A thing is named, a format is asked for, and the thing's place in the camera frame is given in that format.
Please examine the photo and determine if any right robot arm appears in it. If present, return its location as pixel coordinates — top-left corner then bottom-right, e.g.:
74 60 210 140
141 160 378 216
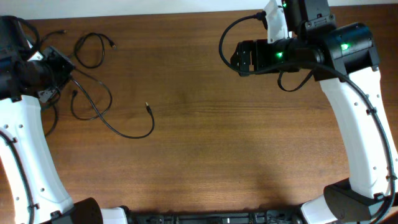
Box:
225 0 397 223

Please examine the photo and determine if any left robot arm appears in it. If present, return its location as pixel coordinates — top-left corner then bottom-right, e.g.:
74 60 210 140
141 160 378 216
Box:
1 16 132 223

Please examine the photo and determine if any black micro usb cable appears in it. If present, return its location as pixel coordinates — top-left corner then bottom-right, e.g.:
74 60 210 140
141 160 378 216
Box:
70 68 155 140

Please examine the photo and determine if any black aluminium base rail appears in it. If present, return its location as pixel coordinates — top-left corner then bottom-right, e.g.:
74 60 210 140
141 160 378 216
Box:
127 210 307 224

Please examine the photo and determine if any right camera cable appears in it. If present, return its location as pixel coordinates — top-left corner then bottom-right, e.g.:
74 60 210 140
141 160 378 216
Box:
218 11 397 224

